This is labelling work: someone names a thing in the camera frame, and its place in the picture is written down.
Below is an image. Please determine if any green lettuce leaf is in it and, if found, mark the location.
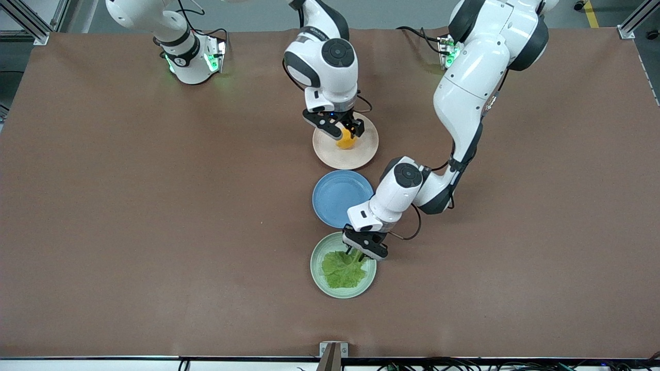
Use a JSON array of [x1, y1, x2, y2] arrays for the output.
[[321, 249, 369, 289]]

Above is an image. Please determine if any beige round plate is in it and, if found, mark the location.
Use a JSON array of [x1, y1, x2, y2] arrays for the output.
[[312, 112, 380, 171]]

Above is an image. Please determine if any light green round plate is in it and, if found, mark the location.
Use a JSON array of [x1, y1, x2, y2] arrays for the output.
[[310, 232, 377, 299]]

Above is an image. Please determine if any blue round plate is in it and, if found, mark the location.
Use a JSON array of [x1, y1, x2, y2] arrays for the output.
[[312, 170, 374, 229]]

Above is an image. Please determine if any brown table cover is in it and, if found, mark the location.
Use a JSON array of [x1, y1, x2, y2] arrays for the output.
[[0, 27, 660, 360]]

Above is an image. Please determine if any metal table edge bracket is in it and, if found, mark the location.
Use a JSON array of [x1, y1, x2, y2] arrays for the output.
[[319, 341, 349, 371]]

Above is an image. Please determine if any black base cable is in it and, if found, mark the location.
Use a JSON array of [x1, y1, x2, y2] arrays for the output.
[[396, 26, 445, 54], [176, 0, 228, 43]]

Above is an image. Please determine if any aluminium frame profile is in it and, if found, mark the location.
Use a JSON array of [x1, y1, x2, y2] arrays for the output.
[[0, 0, 51, 46], [617, 0, 660, 40]]

